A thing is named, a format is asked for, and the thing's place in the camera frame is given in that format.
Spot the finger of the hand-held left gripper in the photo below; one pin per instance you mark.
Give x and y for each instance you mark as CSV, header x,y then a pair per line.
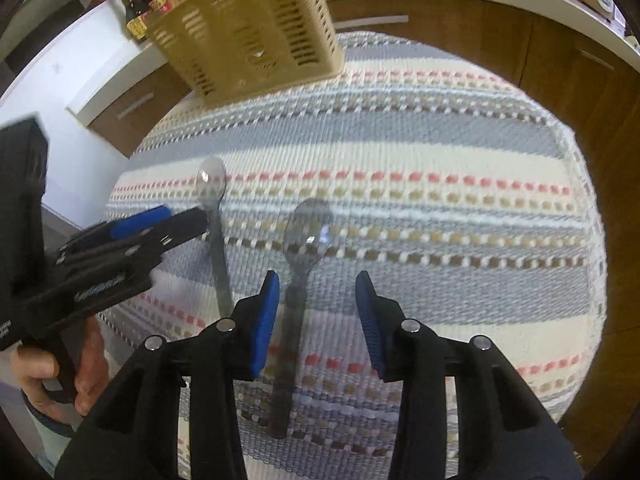
x,y
140,222
175,232

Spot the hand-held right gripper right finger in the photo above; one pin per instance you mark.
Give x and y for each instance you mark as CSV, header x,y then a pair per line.
x,y
372,320

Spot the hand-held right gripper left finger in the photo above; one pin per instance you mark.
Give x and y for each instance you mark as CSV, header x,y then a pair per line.
x,y
265,320

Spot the metal spoon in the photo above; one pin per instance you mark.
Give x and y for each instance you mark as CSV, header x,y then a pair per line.
x,y
305,240
212,180

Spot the beige plastic utensil basket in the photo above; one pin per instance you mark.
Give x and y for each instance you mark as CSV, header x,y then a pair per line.
x,y
250,35

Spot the person's left hand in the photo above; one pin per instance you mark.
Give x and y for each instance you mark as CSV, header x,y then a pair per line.
x,y
90,360

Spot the wooden drawer cabinet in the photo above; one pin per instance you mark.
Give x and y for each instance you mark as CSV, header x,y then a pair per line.
x,y
110,130

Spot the striped woven mat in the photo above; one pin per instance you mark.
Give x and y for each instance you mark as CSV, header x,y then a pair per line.
x,y
425,160

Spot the dark built-in appliance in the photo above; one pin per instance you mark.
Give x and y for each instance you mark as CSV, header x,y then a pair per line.
x,y
40,35

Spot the dark sauce bottle yellow label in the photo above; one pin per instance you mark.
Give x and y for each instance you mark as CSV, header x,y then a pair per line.
x,y
136,20

